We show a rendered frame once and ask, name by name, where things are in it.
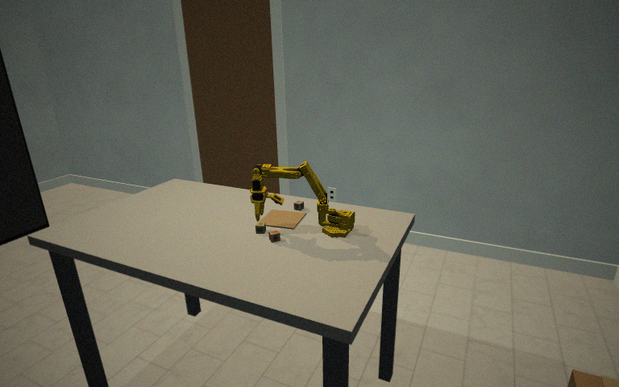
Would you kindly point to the tan flat mat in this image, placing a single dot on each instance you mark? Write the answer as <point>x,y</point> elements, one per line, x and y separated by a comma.
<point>282,219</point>

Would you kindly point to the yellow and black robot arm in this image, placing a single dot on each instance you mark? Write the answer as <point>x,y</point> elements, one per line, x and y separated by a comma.
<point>337,221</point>

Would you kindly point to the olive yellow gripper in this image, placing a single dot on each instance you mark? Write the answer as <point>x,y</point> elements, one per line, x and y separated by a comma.
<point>258,198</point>

